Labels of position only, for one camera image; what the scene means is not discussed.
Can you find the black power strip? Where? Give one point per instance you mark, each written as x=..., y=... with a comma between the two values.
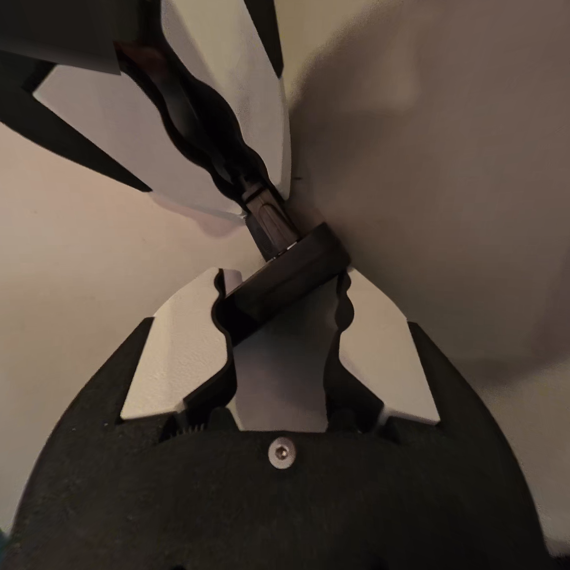
x=294, y=271

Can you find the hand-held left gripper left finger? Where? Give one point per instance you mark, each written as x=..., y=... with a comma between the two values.
x=178, y=356

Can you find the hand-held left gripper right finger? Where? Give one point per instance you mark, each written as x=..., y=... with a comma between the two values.
x=383, y=365

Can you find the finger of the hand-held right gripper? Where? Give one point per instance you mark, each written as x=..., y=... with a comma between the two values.
x=111, y=120
x=240, y=80

